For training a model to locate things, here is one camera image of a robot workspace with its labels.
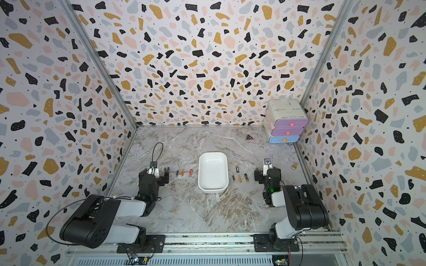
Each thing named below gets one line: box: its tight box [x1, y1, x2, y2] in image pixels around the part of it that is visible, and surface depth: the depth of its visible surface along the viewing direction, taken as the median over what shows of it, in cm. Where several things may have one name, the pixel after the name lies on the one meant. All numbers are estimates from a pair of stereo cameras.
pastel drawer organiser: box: [262, 98, 309, 144], surface depth 105 cm
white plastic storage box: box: [197, 151, 230, 194], surface depth 97 cm
